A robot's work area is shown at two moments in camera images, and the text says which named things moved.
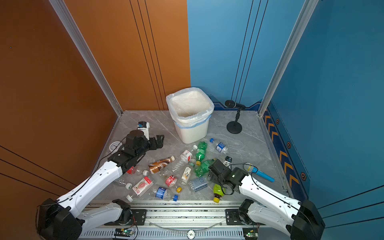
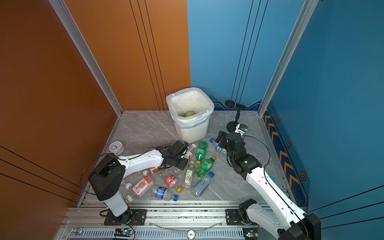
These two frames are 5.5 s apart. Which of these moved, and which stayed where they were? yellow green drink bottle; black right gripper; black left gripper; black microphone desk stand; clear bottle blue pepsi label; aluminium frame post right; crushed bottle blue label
Moved: black right gripper; black left gripper; yellow green drink bottle
Stayed: clear bottle blue pepsi label; black microphone desk stand; aluminium frame post right; crushed bottle blue label
